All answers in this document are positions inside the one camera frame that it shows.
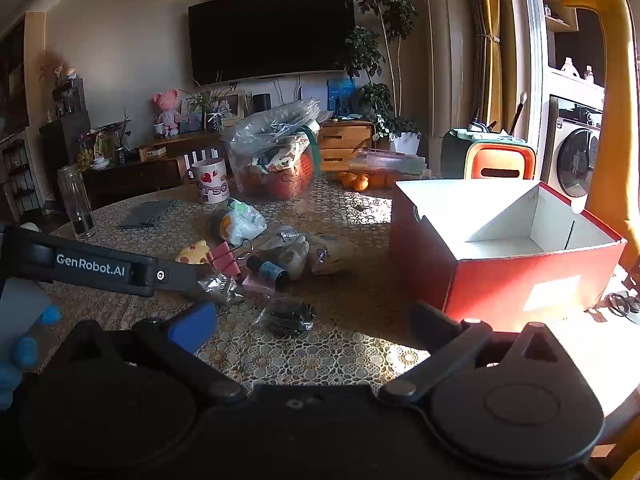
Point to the pink plush doll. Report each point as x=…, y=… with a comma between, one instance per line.
x=167, y=110

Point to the white slatted chair back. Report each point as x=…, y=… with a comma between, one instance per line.
x=202, y=154

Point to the clear plastic storage box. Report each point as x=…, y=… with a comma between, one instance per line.
x=387, y=162

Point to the tall potted tree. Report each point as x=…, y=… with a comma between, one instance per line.
x=370, y=55

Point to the large white detergent bottle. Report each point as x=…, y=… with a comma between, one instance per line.
x=568, y=67

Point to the yellow curtain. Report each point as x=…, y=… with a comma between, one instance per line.
x=487, y=35

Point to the white panel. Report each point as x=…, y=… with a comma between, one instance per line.
x=312, y=97

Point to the beige standing air conditioner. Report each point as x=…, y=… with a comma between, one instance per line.
x=447, y=60

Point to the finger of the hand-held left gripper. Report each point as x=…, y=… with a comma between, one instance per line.
x=180, y=275

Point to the beige snack packet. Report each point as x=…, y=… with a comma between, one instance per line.
x=332, y=255

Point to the black speaker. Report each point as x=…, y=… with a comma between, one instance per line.
x=261, y=102

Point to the photo frame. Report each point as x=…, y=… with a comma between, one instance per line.
x=231, y=107

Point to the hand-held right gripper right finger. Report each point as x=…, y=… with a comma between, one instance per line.
x=432, y=320

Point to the white washing machine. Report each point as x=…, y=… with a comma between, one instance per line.
x=575, y=160

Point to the small white detergent bottle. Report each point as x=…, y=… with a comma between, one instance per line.
x=589, y=74

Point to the bag of black clips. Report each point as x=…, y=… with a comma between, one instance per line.
x=287, y=317

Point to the black wall television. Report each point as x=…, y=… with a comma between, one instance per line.
x=270, y=35

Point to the red cardboard box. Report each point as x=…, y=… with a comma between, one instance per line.
x=500, y=280

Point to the green and white plastic bag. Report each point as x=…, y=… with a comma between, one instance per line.
x=242, y=222

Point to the jar of yellow fruit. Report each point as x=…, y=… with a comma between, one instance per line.
x=84, y=157

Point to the blue picture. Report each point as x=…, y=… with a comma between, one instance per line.
x=341, y=95

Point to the clear plastic bag of items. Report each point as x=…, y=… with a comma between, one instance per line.
x=275, y=175

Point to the person's left hand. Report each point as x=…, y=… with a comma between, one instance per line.
x=25, y=352

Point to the tall glass jar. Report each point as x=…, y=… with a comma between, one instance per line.
x=75, y=200

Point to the dark shelf cabinet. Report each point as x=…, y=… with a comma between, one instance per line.
x=65, y=130

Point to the dark wooden sideboard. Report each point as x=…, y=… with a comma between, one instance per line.
x=135, y=175

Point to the yellow cheese-shaped toy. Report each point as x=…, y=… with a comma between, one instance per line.
x=192, y=252

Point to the white mug with red print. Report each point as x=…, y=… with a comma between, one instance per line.
x=210, y=182

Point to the potted spider plant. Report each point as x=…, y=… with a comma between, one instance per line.
x=205, y=102

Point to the wooden drawer cabinet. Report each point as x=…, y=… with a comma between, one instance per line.
x=345, y=140

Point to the black slotted plastic object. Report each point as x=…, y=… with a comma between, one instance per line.
x=622, y=304

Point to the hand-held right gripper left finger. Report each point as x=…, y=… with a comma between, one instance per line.
x=192, y=322

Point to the silver foil packet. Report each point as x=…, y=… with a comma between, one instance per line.
x=220, y=290

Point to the grey cloth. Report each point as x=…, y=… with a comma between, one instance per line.
x=147, y=212

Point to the pink binder clip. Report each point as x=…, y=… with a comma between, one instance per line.
x=225, y=260

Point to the dark bottle with blue label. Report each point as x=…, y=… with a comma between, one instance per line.
x=267, y=271

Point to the pink ridged tray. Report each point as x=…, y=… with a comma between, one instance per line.
x=255, y=285

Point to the yellow giraffe figure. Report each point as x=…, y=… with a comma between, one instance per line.
x=617, y=85

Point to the patterned tablecloth desktop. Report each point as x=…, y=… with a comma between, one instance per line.
x=350, y=320

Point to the orange and green chair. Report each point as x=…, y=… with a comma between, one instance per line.
x=500, y=162

